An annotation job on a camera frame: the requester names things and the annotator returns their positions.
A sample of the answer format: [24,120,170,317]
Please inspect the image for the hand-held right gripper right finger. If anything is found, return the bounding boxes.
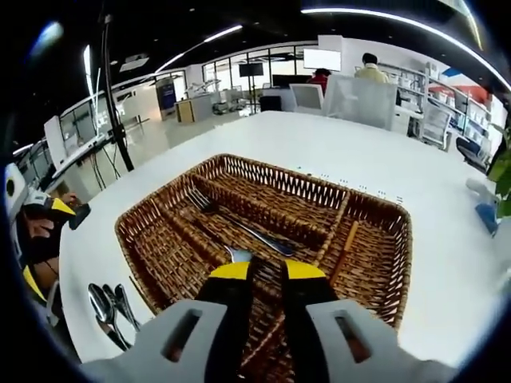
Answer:
[281,259,456,383]

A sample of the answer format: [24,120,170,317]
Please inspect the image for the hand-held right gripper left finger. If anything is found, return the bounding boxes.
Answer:
[81,261,255,383]

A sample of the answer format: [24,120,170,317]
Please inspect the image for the silver metal fork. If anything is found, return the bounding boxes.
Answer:
[191,217,254,265]
[186,186,296,257]

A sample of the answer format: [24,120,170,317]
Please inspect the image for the brown wicker storage slot basket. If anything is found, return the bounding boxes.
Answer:
[114,153,414,383]

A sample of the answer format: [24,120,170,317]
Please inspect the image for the white storage shelves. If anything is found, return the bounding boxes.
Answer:
[378,61,494,132]

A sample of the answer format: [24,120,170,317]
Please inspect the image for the person's left hand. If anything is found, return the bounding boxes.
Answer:
[23,215,59,281]

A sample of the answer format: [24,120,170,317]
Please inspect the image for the small black device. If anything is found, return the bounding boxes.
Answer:
[69,203,92,231]

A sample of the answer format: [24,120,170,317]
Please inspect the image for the ceiling light strip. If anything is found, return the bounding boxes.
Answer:
[155,24,244,73]
[82,44,93,97]
[301,7,511,93]

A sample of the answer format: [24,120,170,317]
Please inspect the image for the dark blue standing banner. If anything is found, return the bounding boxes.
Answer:
[157,77,177,120]

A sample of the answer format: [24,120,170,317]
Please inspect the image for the wooden cabinet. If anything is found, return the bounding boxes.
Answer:
[175,98,200,123]

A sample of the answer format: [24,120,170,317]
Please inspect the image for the ceiling air conditioner vent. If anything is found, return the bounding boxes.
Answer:
[119,53,151,73]

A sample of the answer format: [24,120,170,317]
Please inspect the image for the white mesh office chair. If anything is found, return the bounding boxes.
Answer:
[289,82,325,115]
[422,104,454,148]

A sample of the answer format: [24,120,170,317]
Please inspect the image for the small white object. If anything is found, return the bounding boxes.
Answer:
[465,177,494,196]

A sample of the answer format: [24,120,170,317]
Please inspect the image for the frosted translucent chair back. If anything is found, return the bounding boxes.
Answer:
[323,74,399,131]

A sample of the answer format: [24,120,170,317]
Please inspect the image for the green potted plant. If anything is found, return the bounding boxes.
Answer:
[487,123,511,219]

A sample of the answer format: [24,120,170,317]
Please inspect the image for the white projection screen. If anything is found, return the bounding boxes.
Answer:
[303,48,343,73]

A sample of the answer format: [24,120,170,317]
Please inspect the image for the white chair frame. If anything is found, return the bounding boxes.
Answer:
[46,278,61,326]

